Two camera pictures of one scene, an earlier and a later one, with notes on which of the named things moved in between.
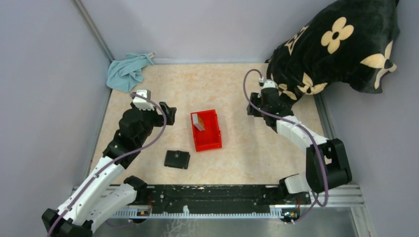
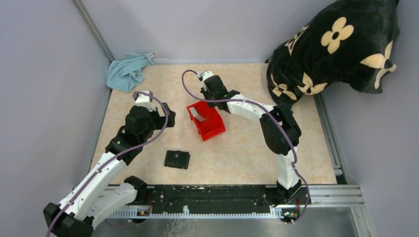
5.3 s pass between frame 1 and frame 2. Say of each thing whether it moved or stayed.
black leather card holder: stayed
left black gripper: stayed
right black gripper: moved
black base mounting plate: stayed
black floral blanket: stayed
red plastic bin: moved
